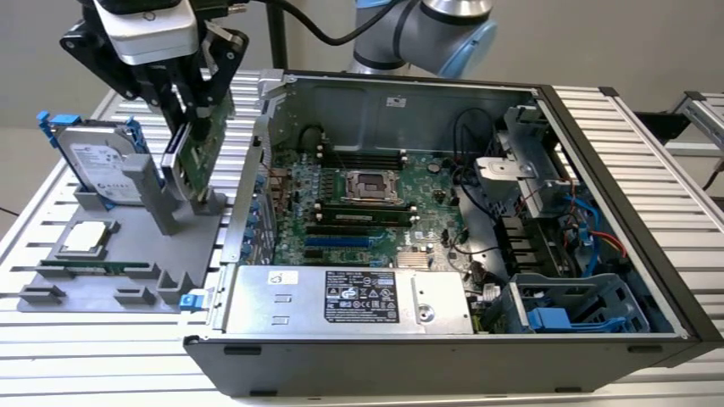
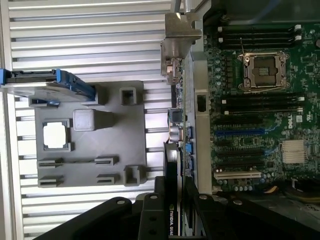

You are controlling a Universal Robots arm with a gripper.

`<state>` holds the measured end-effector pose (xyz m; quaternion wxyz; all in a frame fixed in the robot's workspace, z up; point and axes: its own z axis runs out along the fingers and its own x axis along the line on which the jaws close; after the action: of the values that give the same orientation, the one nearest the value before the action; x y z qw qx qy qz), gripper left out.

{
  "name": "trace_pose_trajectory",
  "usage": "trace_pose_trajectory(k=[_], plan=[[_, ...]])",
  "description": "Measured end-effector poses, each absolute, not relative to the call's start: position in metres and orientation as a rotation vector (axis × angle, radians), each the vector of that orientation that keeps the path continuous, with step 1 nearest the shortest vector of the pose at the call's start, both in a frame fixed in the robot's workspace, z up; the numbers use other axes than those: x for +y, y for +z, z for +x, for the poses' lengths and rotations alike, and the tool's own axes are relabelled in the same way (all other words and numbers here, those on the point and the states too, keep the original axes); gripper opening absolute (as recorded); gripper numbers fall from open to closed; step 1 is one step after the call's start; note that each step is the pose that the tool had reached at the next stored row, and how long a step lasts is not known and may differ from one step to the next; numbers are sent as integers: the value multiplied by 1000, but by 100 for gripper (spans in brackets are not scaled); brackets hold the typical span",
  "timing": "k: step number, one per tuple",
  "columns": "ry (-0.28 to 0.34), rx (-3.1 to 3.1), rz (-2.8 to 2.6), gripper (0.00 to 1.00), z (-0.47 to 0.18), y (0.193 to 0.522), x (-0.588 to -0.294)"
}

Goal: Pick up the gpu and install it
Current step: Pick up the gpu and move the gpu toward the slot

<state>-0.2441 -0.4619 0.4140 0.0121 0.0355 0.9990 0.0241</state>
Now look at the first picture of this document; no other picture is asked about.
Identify silver CPU chip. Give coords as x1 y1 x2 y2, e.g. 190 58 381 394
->
58 220 110 254

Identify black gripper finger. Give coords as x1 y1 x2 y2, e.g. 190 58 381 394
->
59 23 191 129
190 25 251 128

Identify grey parts rack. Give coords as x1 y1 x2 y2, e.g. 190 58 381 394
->
17 154 231 315

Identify blue expansion slot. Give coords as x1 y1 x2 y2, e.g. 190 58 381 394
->
305 236 374 250

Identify silver metal drive bracket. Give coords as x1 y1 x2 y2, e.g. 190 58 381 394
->
474 104 574 218

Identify black open PC case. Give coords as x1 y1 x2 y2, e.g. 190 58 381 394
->
182 69 724 399

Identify grey blue disk bay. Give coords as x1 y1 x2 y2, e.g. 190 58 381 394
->
487 272 654 336

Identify blue case latch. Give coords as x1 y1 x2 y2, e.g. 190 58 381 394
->
177 292 205 314

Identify black upright post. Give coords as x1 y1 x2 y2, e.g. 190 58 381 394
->
266 0 291 71

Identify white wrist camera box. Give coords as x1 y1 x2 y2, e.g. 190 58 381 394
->
93 0 201 68

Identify black looped internal cable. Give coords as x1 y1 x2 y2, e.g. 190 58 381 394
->
454 107 495 159

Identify silver power supply unit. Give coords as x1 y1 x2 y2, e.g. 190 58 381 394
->
210 265 478 337

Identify silver finned chipset heat sink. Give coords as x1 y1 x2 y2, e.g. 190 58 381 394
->
398 253 434 271

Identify red yellow power wires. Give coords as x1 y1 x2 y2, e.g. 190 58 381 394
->
591 231 630 259

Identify green RAM stick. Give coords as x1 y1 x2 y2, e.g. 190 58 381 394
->
37 259 154 273
321 210 414 225

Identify green motherboard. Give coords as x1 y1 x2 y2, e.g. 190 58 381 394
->
270 148 473 272

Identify blue SATA wire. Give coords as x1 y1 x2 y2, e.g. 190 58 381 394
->
563 192 602 279

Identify long black expansion slot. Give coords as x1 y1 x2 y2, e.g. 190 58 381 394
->
305 224 370 237

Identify thick black camera cable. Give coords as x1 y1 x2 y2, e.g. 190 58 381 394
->
226 0 370 47

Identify hard disk in blue carrier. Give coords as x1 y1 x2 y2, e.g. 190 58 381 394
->
35 110 151 209

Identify metal CPU socket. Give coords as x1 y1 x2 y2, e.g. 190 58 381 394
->
341 168 402 204

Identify aluminium side frame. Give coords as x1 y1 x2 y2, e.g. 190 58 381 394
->
633 90 724 159

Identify green graphics card black shroud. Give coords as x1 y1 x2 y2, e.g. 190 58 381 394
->
161 84 238 213

